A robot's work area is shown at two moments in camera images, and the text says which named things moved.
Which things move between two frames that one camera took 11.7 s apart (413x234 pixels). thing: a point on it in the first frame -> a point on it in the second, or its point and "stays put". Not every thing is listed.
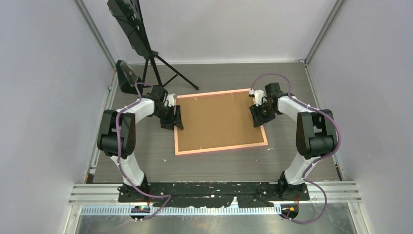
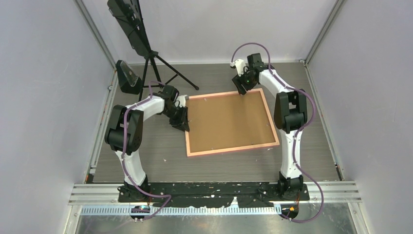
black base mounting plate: (182, 195) stays put
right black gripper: (258, 119) -> (238, 81)
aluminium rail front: (338, 192) stays put
